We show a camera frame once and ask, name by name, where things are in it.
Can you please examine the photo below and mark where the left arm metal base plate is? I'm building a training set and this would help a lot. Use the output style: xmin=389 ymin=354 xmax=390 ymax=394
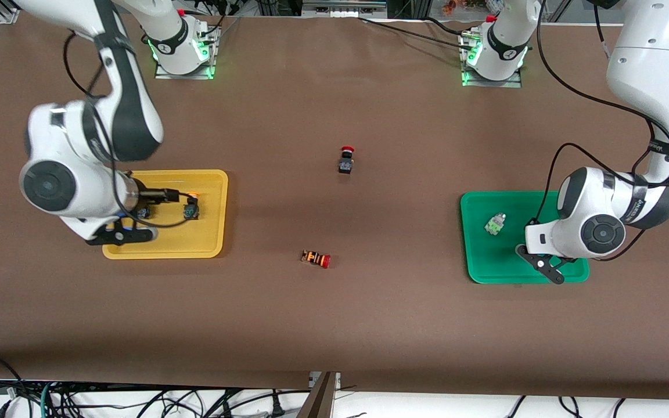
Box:
xmin=460 ymin=29 xmax=523 ymax=89

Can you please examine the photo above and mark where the brown table cover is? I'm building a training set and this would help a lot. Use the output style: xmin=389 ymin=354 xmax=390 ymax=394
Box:
xmin=0 ymin=10 xmax=669 ymax=401

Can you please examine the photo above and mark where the red push button striped body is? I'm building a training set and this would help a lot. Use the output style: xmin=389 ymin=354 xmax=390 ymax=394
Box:
xmin=301 ymin=249 xmax=332 ymax=269

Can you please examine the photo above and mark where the black cable bundle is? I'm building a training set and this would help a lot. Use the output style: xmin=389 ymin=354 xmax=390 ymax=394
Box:
xmin=50 ymin=384 xmax=312 ymax=418

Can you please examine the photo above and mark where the yellow plastic tray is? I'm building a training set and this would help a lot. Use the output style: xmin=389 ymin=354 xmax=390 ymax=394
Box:
xmin=102 ymin=170 xmax=229 ymax=260

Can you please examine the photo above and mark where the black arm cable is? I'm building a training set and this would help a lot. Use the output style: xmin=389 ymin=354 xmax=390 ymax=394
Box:
xmin=63 ymin=32 xmax=197 ymax=228
xmin=534 ymin=0 xmax=669 ymax=262

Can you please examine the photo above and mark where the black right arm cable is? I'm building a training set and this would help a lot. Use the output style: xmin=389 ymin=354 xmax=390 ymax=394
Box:
xmin=63 ymin=32 xmax=197 ymax=228

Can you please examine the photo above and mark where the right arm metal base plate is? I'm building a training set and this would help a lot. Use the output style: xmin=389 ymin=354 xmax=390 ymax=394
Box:
xmin=153 ymin=23 xmax=215 ymax=81

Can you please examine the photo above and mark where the black cable on table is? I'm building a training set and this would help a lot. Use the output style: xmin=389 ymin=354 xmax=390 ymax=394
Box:
xmin=358 ymin=16 xmax=472 ymax=48

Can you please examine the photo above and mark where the green plastic tray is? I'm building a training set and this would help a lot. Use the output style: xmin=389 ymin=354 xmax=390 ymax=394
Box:
xmin=460 ymin=191 xmax=590 ymax=284

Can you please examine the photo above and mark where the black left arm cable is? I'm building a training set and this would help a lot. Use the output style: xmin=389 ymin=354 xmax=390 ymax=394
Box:
xmin=534 ymin=0 xmax=669 ymax=262

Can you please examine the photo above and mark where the grey metal box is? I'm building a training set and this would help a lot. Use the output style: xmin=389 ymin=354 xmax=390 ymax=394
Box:
xmin=301 ymin=0 xmax=389 ymax=18

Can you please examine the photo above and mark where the grey table leg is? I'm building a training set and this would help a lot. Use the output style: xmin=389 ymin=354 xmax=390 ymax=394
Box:
xmin=298 ymin=372 xmax=342 ymax=418

